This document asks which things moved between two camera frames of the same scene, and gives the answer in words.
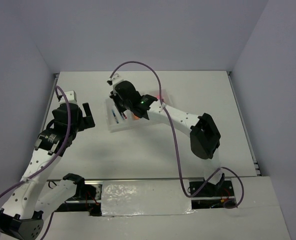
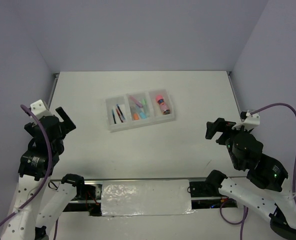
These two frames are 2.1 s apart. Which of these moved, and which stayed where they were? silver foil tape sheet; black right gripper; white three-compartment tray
Moved: black right gripper
Stayed: white three-compartment tray; silver foil tape sheet
